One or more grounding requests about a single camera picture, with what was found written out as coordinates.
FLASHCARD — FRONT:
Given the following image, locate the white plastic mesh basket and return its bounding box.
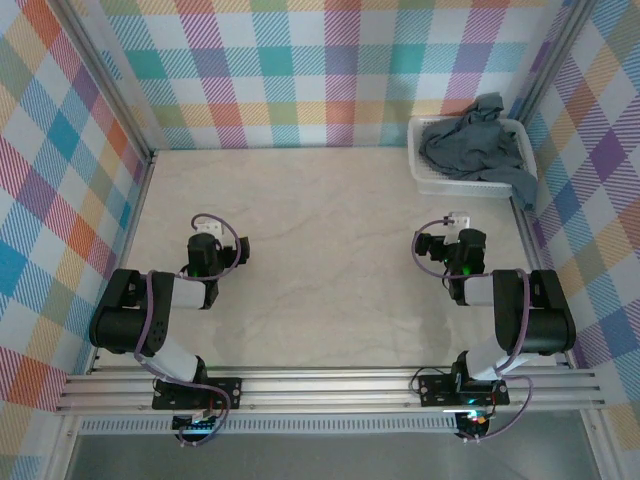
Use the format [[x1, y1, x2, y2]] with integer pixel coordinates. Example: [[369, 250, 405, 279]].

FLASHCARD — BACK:
[[407, 115, 539, 200]]

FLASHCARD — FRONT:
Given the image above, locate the aluminium table side rail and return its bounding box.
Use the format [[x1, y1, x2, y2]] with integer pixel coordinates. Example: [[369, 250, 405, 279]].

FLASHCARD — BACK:
[[509, 197, 574, 370], [85, 149, 160, 375]]

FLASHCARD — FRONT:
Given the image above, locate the grey slotted cable duct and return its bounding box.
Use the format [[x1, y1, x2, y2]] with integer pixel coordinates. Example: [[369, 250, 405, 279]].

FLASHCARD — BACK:
[[78, 416, 460, 436]]

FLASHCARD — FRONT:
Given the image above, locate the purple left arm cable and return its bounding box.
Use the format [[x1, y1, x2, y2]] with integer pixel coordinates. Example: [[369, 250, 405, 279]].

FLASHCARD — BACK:
[[133, 213, 240, 448]]

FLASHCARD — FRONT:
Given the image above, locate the aluminium corner post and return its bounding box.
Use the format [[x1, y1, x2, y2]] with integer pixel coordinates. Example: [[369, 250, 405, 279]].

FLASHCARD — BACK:
[[514, 0, 601, 132], [49, 0, 157, 169]]

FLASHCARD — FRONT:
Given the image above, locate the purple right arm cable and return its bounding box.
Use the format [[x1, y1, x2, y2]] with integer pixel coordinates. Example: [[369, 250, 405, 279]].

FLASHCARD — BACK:
[[411, 218, 534, 444]]

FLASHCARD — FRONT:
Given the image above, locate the small electronics board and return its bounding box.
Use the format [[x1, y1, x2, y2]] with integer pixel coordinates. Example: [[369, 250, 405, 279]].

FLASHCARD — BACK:
[[171, 412, 222, 435], [455, 409, 490, 437]]

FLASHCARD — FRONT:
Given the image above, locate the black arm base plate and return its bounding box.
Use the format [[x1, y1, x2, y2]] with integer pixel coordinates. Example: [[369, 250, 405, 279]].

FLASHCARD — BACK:
[[416, 373, 511, 408], [151, 377, 244, 412]]

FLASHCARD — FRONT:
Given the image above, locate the aluminium frame leg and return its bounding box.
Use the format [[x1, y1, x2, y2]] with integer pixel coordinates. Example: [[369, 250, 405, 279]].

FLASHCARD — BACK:
[[47, 414, 84, 480], [579, 407, 626, 480]]

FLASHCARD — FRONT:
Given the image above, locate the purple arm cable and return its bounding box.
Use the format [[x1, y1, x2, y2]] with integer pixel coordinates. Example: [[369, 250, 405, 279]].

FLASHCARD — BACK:
[[411, 218, 534, 444], [133, 213, 240, 448]]

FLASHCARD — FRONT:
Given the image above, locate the grey t-shirt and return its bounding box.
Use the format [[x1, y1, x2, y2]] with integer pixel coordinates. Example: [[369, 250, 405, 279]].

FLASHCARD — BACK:
[[418, 92, 540, 211]]

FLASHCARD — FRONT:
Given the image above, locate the aluminium mounting rail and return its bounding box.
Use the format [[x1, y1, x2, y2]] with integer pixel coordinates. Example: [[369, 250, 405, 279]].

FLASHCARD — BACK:
[[53, 366, 609, 417]]

